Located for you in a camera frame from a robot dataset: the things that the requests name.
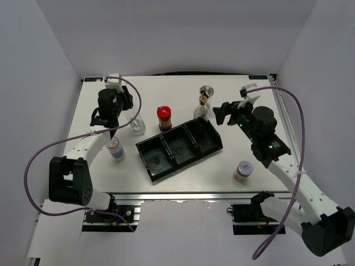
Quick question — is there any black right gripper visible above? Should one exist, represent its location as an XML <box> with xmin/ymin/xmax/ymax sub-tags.
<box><xmin>212</xmin><ymin>98</ymin><xmax>258</xmax><ymax>144</ymax></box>

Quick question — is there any glass bottle with brown residue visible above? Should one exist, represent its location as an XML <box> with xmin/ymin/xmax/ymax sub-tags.
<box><xmin>193</xmin><ymin>95</ymin><xmax>210</xmax><ymax>121</ymax></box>

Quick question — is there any clear glass oil bottle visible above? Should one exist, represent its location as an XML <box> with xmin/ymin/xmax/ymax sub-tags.
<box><xmin>130</xmin><ymin>115</ymin><xmax>146</xmax><ymax>136</ymax></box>

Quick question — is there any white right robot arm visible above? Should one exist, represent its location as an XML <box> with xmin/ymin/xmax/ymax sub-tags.
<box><xmin>213</xmin><ymin>101</ymin><xmax>354</xmax><ymax>257</ymax></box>

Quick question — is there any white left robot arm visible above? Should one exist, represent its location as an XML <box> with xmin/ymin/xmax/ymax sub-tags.
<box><xmin>49</xmin><ymin>86</ymin><xmax>133</xmax><ymax>221</ymax></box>

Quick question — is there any clear shaker with steel lid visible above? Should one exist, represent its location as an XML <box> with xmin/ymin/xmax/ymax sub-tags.
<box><xmin>199</xmin><ymin>85</ymin><xmax>214</xmax><ymax>99</ymax></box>

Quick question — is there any red-lid orange sauce jar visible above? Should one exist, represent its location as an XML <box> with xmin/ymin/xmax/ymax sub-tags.
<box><xmin>157</xmin><ymin>106</ymin><xmax>172</xmax><ymax>131</ymax></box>

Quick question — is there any left blue logo sticker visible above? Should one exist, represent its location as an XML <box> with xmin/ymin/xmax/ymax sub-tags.
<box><xmin>84</xmin><ymin>77</ymin><xmax>103</xmax><ymax>82</ymax></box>

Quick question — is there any blue logo sticker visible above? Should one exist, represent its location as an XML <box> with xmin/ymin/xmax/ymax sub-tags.
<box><xmin>248</xmin><ymin>75</ymin><xmax>268</xmax><ymax>80</ymax></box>
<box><xmin>84</xmin><ymin>77</ymin><xmax>103</xmax><ymax>82</ymax></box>

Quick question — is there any right blue logo sticker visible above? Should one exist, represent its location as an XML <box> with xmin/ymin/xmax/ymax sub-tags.
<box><xmin>248</xmin><ymin>75</ymin><xmax>268</xmax><ymax>80</ymax></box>

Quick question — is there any blue-label silver-lid jar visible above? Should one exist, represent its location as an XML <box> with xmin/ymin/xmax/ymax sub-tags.
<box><xmin>105</xmin><ymin>136</ymin><xmax>125</xmax><ymax>162</ymax></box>

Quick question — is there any spice jar with red label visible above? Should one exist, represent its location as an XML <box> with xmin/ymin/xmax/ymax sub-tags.
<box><xmin>233</xmin><ymin>161</ymin><xmax>253</xmax><ymax>182</ymax></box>

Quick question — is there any black three-compartment tray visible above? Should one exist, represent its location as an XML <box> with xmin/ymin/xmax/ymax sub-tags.
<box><xmin>135</xmin><ymin>118</ymin><xmax>223</xmax><ymax>182</ymax></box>

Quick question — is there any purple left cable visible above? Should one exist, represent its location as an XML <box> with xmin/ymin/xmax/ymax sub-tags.
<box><xmin>23</xmin><ymin>77</ymin><xmax>144</xmax><ymax>216</ymax></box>

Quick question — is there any purple cable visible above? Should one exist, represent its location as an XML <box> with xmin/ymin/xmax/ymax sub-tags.
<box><xmin>23</xmin><ymin>77</ymin><xmax>144</xmax><ymax>216</ymax></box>
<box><xmin>245</xmin><ymin>86</ymin><xmax>306</xmax><ymax>260</ymax></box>

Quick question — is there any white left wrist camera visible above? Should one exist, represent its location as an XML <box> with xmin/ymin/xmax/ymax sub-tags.
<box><xmin>105</xmin><ymin>73</ymin><xmax>123</xmax><ymax>91</ymax></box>

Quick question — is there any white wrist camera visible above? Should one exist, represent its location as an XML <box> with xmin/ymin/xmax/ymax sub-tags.
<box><xmin>237</xmin><ymin>83</ymin><xmax>260</xmax><ymax>109</ymax></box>
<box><xmin>105</xmin><ymin>73</ymin><xmax>123</xmax><ymax>91</ymax></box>

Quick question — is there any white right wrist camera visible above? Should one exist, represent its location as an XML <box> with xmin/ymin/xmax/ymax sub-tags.
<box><xmin>237</xmin><ymin>83</ymin><xmax>260</xmax><ymax>109</ymax></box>

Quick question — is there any aluminium right side rail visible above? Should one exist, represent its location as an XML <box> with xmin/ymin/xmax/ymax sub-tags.
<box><xmin>270</xmin><ymin>89</ymin><xmax>301</xmax><ymax>165</ymax></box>

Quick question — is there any aluminium rail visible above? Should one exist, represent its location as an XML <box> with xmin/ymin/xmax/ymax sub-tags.
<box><xmin>270</xmin><ymin>89</ymin><xmax>301</xmax><ymax>165</ymax></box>
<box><xmin>110</xmin><ymin>191</ymin><xmax>295</xmax><ymax>202</ymax></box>

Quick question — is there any aluminium front rail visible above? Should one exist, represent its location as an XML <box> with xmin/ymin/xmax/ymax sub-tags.
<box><xmin>110</xmin><ymin>191</ymin><xmax>295</xmax><ymax>202</ymax></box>

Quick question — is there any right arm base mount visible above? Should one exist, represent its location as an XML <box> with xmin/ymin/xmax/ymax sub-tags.
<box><xmin>226</xmin><ymin>191</ymin><xmax>279</xmax><ymax>236</ymax></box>

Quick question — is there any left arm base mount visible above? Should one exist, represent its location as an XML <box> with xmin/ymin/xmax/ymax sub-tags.
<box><xmin>82</xmin><ymin>195</ymin><xmax>141</xmax><ymax>233</ymax></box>

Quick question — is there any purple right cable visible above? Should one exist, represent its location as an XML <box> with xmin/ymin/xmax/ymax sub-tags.
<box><xmin>245</xmin><ymin>86</ymin><xmax>306</xmax><ymax>260</ymax></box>

